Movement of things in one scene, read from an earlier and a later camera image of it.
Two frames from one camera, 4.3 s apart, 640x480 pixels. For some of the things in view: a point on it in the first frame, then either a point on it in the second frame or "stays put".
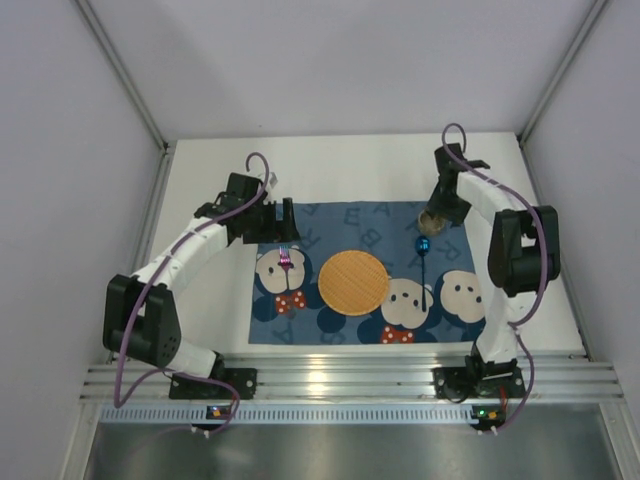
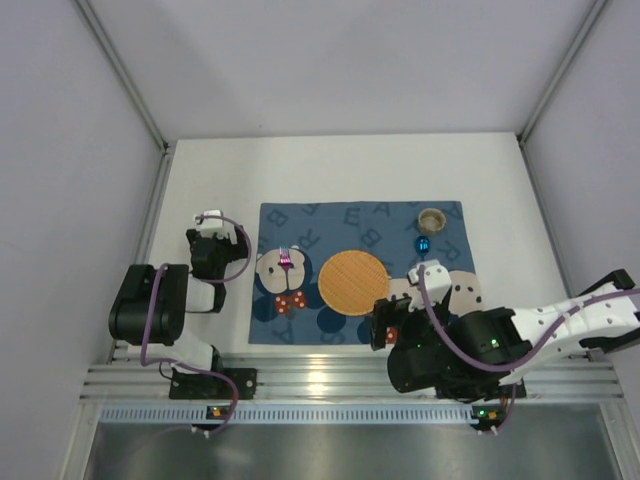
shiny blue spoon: x=422 y=245 stays put
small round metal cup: x=429 y=225 stays put
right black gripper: x=441 y=205 to x=382 y=323
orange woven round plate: x=353 y=282 stays put
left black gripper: x=273 y=223 to x=220 y=248
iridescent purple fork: x=285 y=262 stays put
